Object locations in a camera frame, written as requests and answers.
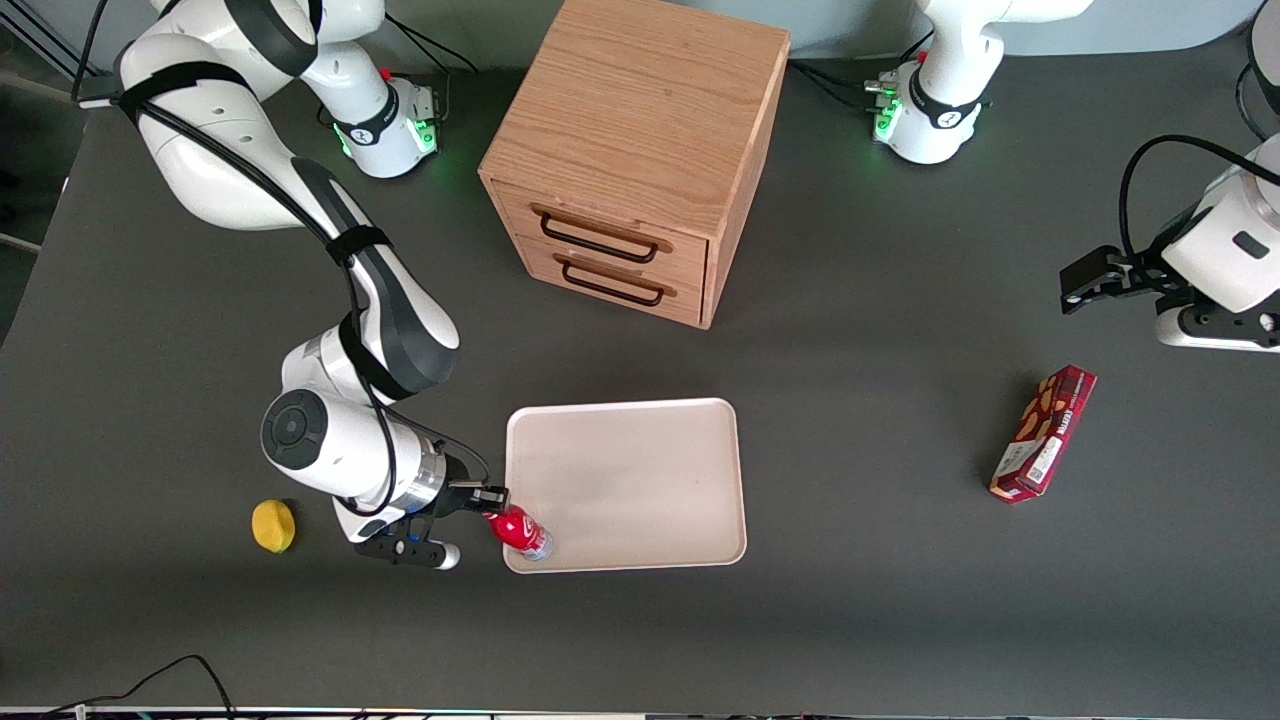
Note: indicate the wooden drawer cabinet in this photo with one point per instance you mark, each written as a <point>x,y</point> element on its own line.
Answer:
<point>640,110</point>

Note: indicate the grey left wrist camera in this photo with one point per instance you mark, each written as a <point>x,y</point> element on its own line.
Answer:
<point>1215,328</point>

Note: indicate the grey aluminium frame rail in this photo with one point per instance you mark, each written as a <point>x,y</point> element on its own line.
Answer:
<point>40,45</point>

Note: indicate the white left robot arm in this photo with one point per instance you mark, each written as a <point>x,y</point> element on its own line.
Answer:
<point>945,90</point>

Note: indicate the narrow wooden drawer front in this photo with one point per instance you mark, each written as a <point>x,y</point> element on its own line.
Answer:
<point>690,300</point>

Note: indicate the beige plastic tray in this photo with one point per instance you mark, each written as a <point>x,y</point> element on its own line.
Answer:
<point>625,470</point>

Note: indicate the wide wooden drawer front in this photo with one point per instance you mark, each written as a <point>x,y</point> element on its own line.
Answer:
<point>610,215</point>

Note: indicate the yellow lemon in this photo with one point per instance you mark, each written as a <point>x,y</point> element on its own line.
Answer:
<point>273,526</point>

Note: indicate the red snack box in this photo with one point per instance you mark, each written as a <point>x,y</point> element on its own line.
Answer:
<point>1045,432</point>

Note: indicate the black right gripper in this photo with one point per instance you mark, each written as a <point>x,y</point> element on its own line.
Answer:
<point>457,492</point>

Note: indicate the red coke bottle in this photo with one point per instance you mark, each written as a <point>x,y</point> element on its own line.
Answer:
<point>520,532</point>

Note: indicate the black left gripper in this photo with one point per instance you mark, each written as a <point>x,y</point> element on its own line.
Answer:
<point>1138,276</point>

